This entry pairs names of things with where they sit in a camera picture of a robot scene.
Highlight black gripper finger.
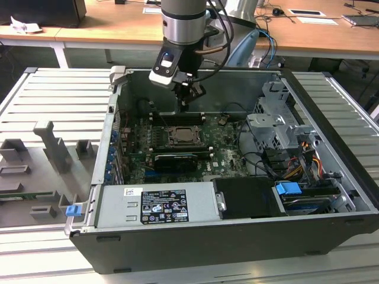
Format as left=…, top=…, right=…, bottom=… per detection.
left=175, top=85, right=191, bottom=114
left=189, top=83, right=207, bottom=103

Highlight CPU socket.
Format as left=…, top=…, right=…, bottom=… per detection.
left=166, top=125, right=206, bottom=146

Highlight black graphics card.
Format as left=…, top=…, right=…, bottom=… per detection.
left=153, top=153, right=198, bottom=175

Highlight grey plastic latch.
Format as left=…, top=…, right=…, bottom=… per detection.
left=108, top=65, right=129, bottom=87

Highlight green motherboard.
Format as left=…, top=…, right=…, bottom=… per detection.
left=120, top=111, right=253, bottom=185

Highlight metal drive cage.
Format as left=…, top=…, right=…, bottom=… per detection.
left=245, top=80, right=320, bottom=156

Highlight wooden desk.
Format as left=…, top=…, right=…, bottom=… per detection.
left=254, top=0, right=379, bottom=62
left=0, top=0, right=258, bottom=69

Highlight black power supply label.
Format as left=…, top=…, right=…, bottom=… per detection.
left=139, top=189, right=190, bottom=225

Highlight black plastic shroud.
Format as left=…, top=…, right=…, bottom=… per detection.
left=211, top=176, right=285, bottom=220

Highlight silver power supply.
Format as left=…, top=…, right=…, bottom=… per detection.
left=94, top=180, right=223, bottom=229

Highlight blue disk carrier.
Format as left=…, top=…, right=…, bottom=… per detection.
left=274, top=181, right=302, bottom=196

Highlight grey and black PC case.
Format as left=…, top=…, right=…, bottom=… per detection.
left=63, top=64, right=379, bottom=275

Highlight hard disk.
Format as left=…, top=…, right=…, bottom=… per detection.
left=280, top=193, right=334, bottom=216

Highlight black computer box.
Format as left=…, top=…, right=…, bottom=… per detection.
left=0, top=0, right=88, bottom=29

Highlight blue plastic latch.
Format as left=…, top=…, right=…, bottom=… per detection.
left=65, top=204, right=83, bottom=219

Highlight grey parts rack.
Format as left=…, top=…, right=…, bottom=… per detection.
left=0, top=120, right=101, bottom=229

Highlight crumpled white paper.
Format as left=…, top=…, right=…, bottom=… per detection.
left=10, top=15, right=43, bottom=34

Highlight grey laptop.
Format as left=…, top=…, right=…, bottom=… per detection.
left=341, top=13, right=379, bottom=29

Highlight green RAM stick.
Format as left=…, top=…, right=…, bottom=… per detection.
left=0, top=192, right=40, bottom=200

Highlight brown hose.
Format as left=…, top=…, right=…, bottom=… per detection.
left=194, top=44, right=226, bottom=56

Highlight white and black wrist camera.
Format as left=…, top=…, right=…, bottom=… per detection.
left=148, top=46, right=184, bottom=89

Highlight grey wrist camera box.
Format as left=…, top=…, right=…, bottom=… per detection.
left=204, top=25, right=226, bottom=48

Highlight black camera cable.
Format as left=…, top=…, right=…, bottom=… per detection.
left=189, top=0, right=235, bottom=84

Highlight blue cable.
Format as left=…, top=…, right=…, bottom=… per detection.
left=259, top=28, right=278, bottom=64

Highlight white framed desk cable port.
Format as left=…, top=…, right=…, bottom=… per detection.
left=288, top=8, right=327, bottom=17

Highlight yellow red power wires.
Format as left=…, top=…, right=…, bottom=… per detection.
left=288, top=141, right=323, bottom=180

